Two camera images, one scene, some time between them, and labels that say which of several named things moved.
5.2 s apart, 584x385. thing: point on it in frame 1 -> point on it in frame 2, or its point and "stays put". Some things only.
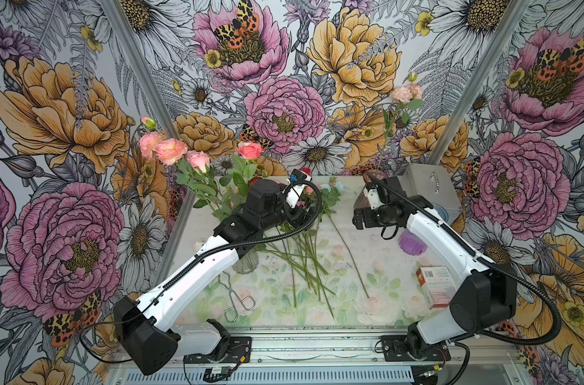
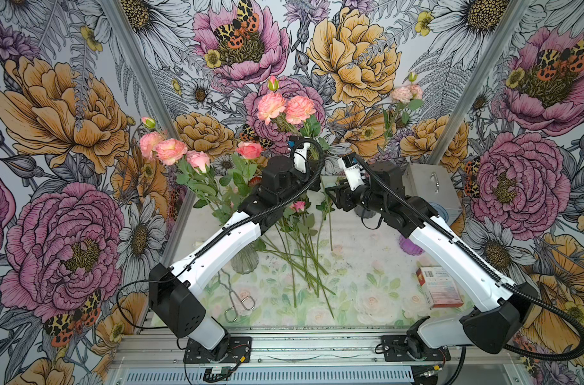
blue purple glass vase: x=412 y=245 stays put
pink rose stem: x=406 y=99 stays put
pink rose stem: x=242 y=168 stays put
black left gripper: x=298 y=212 -> x=314 y=184
